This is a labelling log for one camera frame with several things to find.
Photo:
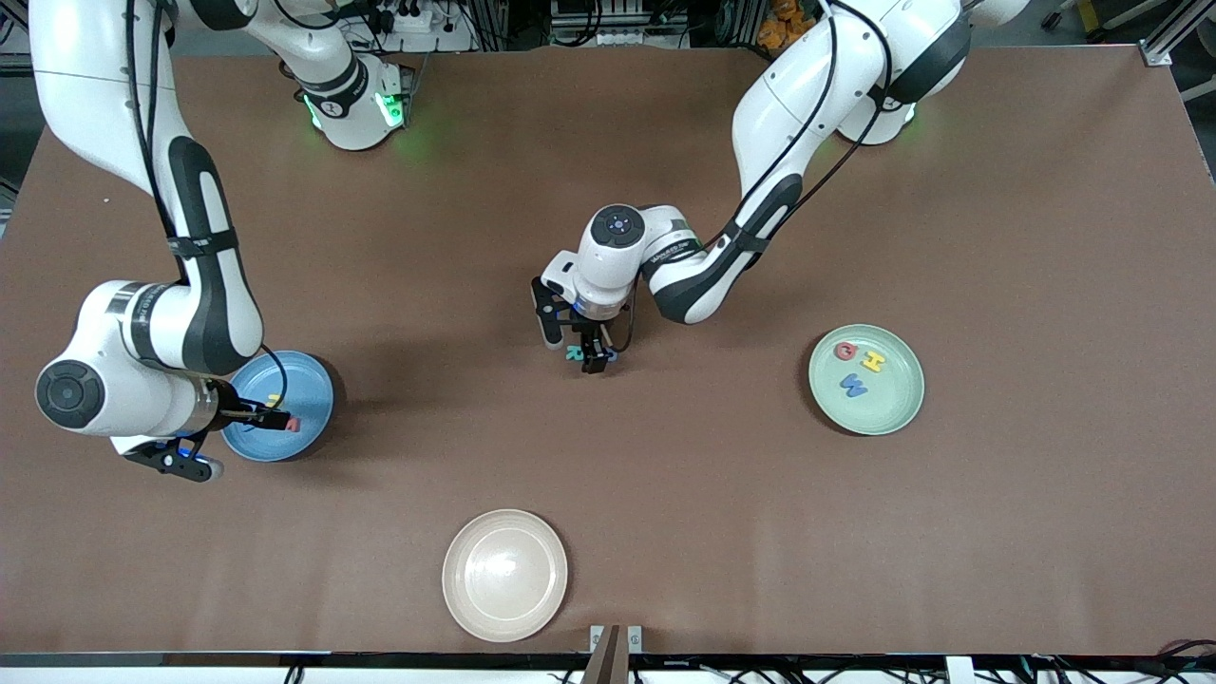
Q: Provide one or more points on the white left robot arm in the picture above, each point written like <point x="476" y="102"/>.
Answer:
<point x="817" y="85"/>

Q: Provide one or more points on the aluminium frame with bracket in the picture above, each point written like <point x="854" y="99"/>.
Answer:
<point x="14" y="28"/>
<point x="1157" y="55"/>

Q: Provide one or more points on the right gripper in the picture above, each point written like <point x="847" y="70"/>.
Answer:
<point x="231" y="409"/>

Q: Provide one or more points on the beige plate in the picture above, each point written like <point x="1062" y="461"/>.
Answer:
<point x="504" y="576"/>

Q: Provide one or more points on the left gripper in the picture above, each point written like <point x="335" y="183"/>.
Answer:
<point x="592" y="337"/>

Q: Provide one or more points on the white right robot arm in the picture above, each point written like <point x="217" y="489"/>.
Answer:
<point x="95" y="66"/>

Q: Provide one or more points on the white power strip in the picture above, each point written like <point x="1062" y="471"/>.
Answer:
<point x="413" y="19"/>

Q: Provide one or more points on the red foam letter Q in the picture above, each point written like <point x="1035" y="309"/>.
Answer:
<point x="840" y="351"/>

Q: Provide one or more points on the blue plate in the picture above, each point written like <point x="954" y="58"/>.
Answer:
<point x="309" y="380"/>

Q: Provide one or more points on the yellow foam letter H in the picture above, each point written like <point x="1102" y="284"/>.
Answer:
<point x="873" y="361"/>

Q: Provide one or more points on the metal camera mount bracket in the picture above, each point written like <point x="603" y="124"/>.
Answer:
<point x="616" y="655"/>

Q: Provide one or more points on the blue foam letter M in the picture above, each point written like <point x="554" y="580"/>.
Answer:
<point x="853" y="385"/>

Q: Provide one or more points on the orange snack bags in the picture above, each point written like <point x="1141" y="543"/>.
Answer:
<point x="774" y="33"/>

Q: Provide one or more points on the green plate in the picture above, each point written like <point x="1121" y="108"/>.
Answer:
<point x="893" y="404"/>

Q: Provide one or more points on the black electronics box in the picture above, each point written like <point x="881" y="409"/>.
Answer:
<point x="617" y="19"/>

